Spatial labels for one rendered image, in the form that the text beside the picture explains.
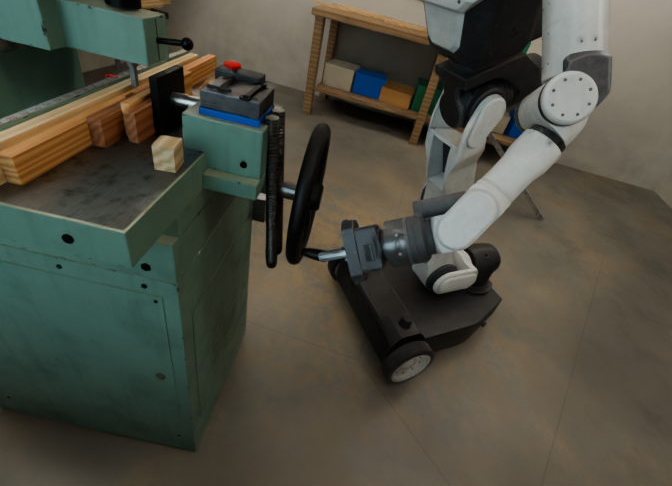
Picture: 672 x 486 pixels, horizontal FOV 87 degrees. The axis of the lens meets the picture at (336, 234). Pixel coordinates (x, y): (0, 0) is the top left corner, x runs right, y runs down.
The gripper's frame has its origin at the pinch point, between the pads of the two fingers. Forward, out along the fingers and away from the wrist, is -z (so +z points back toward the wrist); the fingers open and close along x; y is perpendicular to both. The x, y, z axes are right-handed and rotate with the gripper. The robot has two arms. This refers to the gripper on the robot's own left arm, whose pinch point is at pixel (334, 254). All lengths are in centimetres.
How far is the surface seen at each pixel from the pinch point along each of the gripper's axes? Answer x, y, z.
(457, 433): -73, -57, 12
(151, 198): 14.1, 27.8, -14.6
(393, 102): 103, -264, 0
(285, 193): 13.9, 1.0, -7.0
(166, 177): 17.5, 23.3, -15.4
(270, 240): 5.3, -1.4, -13.6
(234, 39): 217, -275, -147
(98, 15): 44, 22, -22
